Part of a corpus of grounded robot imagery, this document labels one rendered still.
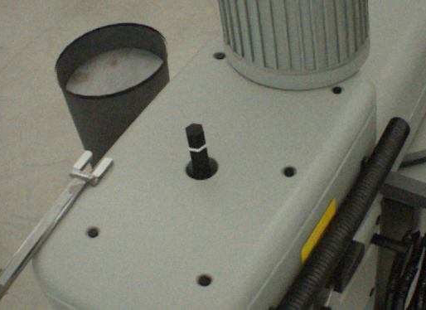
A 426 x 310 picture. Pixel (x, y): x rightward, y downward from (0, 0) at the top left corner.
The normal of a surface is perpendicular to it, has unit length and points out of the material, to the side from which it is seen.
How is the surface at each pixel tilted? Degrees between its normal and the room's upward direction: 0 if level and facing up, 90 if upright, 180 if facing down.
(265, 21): 90
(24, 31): 0
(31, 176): 0
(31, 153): 0
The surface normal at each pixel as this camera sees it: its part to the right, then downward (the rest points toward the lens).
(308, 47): 0.10, 0.69
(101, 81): -0.12, -0.70
